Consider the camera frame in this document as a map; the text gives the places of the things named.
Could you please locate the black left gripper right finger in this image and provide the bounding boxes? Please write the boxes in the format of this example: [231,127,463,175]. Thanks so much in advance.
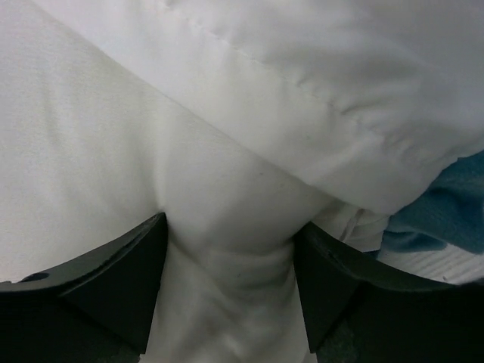
[293,224,483,362]

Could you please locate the blue white patterned pillowcase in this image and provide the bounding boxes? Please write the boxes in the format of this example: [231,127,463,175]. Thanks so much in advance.
[41,1,483,283]

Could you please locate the white pillow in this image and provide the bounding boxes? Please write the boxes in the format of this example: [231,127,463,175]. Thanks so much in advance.
[0,0,360,363]

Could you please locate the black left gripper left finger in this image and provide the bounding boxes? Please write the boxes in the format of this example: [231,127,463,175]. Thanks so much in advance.
[1,213,167,363]

